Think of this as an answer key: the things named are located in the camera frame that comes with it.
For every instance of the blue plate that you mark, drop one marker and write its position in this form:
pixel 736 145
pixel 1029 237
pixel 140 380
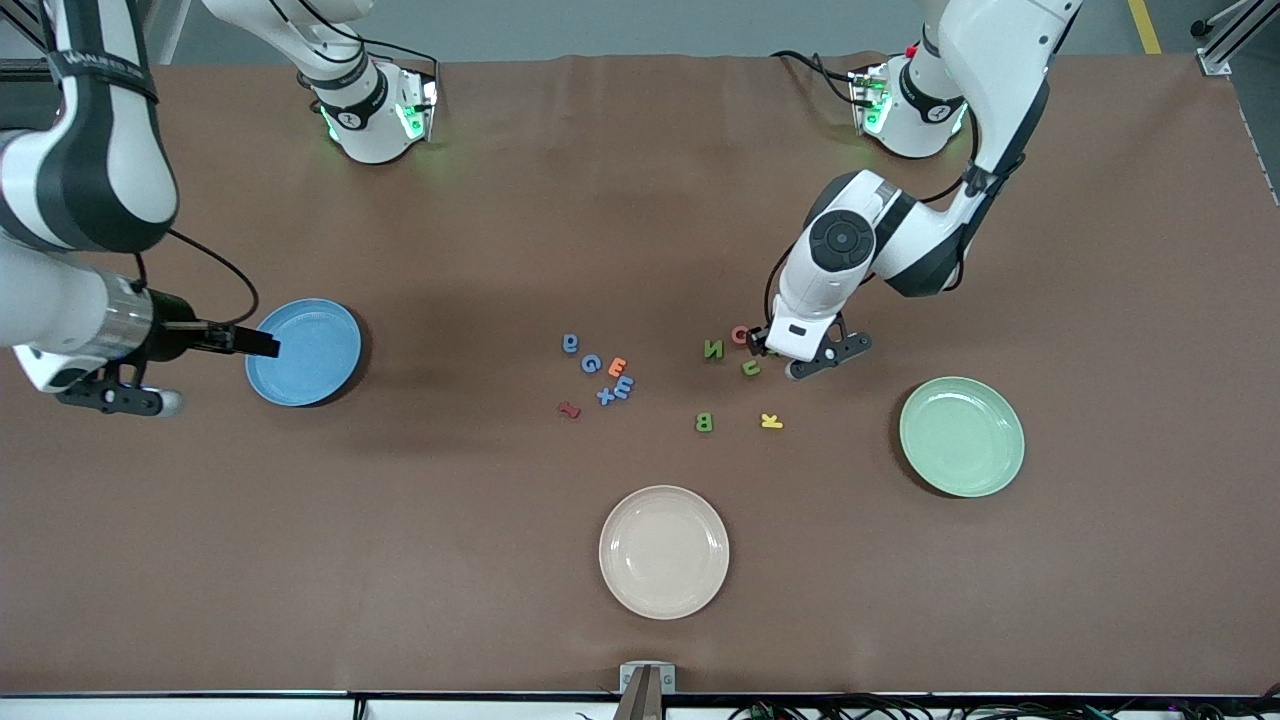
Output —
pixel 310 360

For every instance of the blue letter G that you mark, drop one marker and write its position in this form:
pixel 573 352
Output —
pixel 590 371

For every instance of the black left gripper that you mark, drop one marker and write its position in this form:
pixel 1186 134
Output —
pixel 757 343

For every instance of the beige plate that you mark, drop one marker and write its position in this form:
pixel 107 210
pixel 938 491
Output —
pixel 664 552

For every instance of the aluminium frame profile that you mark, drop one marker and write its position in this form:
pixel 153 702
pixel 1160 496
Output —
pixel 20 68
pixel 1215 60

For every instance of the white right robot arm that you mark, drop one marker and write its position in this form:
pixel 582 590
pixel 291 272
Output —
pixel 90 170

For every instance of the white table frame rail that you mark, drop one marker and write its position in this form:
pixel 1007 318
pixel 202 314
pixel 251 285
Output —
pixel 200 710

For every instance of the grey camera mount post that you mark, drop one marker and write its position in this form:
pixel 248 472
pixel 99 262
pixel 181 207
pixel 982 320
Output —
pixel 646 695

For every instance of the orange letter E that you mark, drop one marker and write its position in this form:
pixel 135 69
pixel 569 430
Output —
pixel 617 368

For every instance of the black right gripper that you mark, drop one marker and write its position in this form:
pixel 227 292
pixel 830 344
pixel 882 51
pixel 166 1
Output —
pixel 172 336

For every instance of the blue letter m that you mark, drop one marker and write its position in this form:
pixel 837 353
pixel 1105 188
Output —
pixel 624 386

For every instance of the green plate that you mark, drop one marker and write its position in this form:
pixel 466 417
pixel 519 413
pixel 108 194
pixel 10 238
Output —
pixel 960 437

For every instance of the brown table cover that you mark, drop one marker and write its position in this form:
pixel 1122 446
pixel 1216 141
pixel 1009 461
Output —
pixel 500 250

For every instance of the silver base connector box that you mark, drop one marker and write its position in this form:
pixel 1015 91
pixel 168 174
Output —
pixel 420 105
pixel 868 100

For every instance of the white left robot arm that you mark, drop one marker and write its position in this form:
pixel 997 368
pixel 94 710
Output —
pixel 990 90

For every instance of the green letter N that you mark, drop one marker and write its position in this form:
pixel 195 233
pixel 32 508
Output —
pixel 713 350

